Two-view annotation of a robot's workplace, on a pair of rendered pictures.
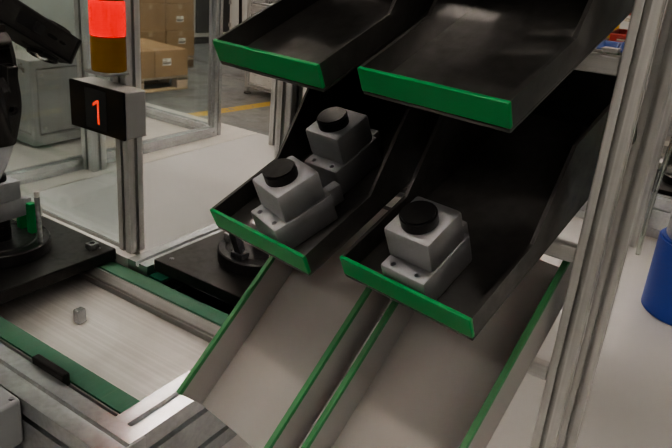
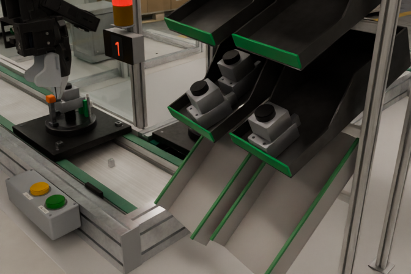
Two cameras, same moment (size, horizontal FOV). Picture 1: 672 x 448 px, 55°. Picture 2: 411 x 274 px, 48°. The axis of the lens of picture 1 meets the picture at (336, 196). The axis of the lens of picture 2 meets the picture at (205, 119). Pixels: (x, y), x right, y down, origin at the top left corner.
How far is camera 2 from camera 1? 0.21 m
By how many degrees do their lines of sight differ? 13
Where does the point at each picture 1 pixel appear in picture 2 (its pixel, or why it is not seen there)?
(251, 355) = (194, 185)
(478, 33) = (303, 10)
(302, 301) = (221, 157)
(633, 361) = not seen: outside the picture
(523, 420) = (367, 233)
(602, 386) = not seen: outside the picture
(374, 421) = (254, 222)
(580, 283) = (364, 149)
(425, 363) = (283, 192)
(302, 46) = (210, 19)
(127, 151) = (135, 70)
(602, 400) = not seen: outside the picture
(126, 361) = (134, 188)
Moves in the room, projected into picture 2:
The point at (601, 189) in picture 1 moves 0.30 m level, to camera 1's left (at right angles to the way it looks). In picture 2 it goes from (372, 97) to (172, 81)
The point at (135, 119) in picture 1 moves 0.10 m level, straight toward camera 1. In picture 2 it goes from (138, 52) to (136, 65)
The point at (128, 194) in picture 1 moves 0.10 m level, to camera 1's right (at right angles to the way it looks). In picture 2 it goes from (137, 95) to (172, 98)
